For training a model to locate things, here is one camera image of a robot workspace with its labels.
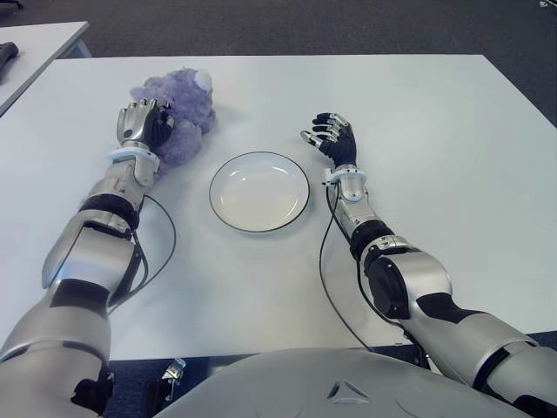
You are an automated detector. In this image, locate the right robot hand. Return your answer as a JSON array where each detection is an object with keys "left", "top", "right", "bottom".
[{"left": 299, "top": 111, "right": 359, "bottom": 169}]

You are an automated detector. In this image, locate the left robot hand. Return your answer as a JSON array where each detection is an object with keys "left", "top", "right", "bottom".
[{"left": 116, "top": 98, "right": 176, "bottom": 149}]

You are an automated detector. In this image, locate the purple plush doll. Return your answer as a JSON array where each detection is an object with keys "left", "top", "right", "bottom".
[{"left": 129, "top": 68, "right": 218, "bottom": 175}]

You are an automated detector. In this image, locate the white plate with black rim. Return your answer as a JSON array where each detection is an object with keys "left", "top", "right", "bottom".
[{"left": 208, "top": 151, "right": 312, "bottom": 235}]

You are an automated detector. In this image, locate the white side table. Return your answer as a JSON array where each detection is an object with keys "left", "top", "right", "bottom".
[{"left": 0, "top": 20, "right": 92, "bottom": 118}]

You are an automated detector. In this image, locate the grey robot torso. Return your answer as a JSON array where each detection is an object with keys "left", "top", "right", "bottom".
[{"left": 154, "top": 347, "right": 530, "bottom": 418}]

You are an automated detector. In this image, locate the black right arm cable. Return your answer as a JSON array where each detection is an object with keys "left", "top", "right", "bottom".
[{"left": 319, "top": 185, "right": 379, "bottom": 353}]

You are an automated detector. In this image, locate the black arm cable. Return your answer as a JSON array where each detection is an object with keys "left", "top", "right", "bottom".
[
  {"left": 319, "top": 185, "right": 379, "bottom": 353},
  {"left": 106, "top": 193, "right": 178, "bottom": 314}
]

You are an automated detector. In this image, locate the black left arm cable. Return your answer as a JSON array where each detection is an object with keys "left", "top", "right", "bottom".
[{"left": 106, "top": 193, "right": 178, "bottom": 314}]

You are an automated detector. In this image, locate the black tool handle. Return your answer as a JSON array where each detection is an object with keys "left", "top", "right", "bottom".
[{"left": 0, "top": 42, "right": 21, "bottom": 84}]

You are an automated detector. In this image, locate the metal clamp bracket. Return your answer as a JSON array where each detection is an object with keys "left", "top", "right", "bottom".
[{"left": 161, "top": 356, "right": 187, "bottom": 400}]

